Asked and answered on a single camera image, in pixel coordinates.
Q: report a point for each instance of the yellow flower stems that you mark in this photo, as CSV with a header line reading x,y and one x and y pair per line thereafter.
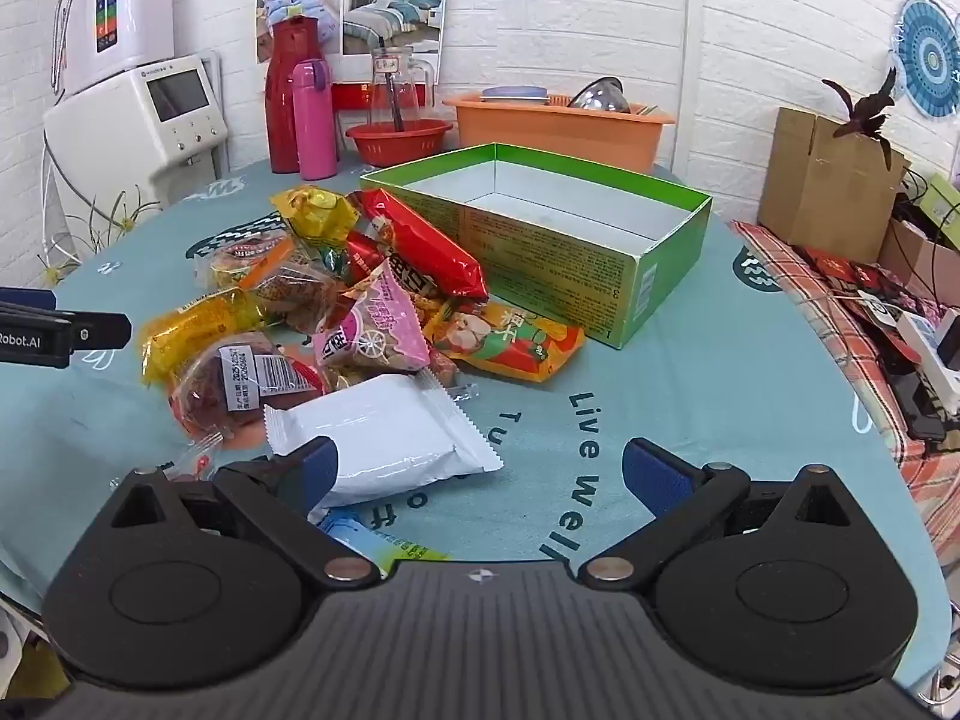
x,y
96,225

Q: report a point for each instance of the orange label snack packet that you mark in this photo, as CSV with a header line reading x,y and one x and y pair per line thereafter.
x,y
244,262

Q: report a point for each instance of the pink snack packet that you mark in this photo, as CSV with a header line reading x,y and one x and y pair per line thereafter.
x,y
375,322

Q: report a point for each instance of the dark purple plant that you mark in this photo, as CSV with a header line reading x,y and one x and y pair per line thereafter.
x,y
862,116

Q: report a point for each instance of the orange plastic tub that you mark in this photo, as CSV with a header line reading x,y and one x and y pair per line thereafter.
x,y
555,135

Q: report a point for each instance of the wall poster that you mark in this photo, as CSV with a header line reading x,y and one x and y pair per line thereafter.
x,y
390,7

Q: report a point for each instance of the patterned bed cloth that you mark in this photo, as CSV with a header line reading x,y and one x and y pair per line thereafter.
x,y
825,292

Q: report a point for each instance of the steel bowl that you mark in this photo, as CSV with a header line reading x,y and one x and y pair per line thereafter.
x,y
596,96

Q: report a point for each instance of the small yellow snack packet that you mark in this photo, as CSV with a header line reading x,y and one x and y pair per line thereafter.
x,y
315,214

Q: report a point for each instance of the clear packet brown pastry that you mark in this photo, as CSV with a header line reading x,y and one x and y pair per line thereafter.
x,y
300,296

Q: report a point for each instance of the glass pitcher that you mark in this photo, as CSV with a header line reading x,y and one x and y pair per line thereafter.
x,y
386,90

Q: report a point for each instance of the long yellow snack packet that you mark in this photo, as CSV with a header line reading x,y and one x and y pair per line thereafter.
x,y
195,326

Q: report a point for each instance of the red thermos jug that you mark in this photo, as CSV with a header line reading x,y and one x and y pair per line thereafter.
x,y
281,105

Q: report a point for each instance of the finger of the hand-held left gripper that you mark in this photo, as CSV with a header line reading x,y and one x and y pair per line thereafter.
x,y
97,334

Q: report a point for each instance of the white appliance with screen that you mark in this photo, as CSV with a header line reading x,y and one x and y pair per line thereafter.
x,y
112,135

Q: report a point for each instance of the blue mandala wall decoration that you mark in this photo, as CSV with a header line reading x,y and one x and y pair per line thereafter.
x,y
930,52

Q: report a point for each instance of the blue green snack packet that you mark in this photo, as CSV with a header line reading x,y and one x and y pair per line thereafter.
x,y
382,540

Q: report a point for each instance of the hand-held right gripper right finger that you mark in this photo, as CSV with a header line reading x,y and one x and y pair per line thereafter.
x,y
660,474

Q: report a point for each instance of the small cardboard box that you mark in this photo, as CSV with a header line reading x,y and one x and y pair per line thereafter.
x,y
911,255

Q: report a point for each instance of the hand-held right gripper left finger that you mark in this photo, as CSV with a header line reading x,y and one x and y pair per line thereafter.
x,y
319,469

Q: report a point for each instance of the white power strip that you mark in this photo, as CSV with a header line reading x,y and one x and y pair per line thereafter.
x,y
919,345

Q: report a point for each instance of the red plastic basin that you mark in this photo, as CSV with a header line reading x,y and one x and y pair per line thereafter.
x,y
397,146

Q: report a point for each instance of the blue plate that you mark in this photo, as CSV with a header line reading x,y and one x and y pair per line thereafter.
x,y
514,94

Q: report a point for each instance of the clear packet dark red filling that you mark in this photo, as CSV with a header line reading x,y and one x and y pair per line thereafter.
x,y
225,390

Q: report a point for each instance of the large cardboard box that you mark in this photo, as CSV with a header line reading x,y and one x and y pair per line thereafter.
x,y
817,180

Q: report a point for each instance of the yellow-green box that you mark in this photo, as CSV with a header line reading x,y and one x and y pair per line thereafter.
x,y
943,202

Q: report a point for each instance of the orange fruit print snack packet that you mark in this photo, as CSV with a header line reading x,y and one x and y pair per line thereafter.
x,y
510,345

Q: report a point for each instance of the red snack bag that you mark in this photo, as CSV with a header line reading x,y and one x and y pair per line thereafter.
x,y
420,240

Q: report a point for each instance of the white snack packet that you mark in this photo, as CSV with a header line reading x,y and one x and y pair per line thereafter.
x,y
390,435

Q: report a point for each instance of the white water purifier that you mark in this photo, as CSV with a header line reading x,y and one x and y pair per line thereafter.
x,y
127,22

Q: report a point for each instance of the pink bottle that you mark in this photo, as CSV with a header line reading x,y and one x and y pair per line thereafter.
x,y
313,127

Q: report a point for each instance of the green cardboard box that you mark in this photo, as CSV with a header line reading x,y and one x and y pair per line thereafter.
x,y
540,270

